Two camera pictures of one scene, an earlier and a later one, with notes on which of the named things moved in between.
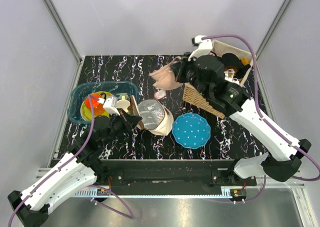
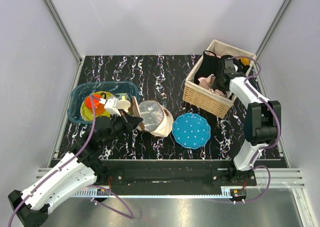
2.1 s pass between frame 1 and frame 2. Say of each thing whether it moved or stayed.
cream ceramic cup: stayed
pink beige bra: moved
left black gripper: stayed
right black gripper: moved
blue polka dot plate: stayed
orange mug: stayed
